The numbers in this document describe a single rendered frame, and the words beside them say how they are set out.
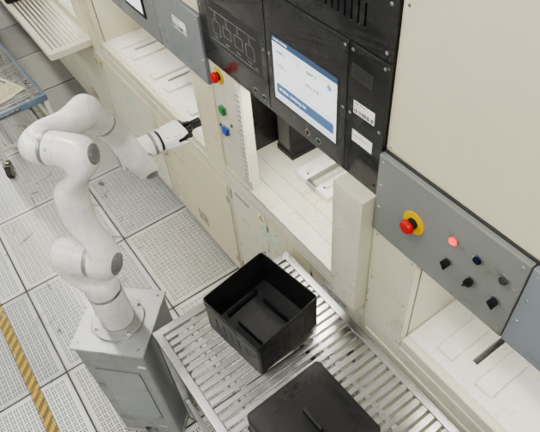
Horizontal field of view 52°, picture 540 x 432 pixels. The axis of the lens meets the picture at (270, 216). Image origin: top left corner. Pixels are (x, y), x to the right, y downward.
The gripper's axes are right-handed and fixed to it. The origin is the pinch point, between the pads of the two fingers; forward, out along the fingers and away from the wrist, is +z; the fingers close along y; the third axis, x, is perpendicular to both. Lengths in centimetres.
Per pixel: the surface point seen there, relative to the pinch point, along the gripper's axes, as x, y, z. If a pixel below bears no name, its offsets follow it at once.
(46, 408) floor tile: -120, -5, -102
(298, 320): -31, 74, -10
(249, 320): -43, 58, -20
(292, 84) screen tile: 36, 46, 12
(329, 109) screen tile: 37, 62, 12
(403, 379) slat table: -44, 106, 8
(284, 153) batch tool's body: -32.6, 4.0, 35.9
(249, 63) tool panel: 32.3, 23.9, 11.8
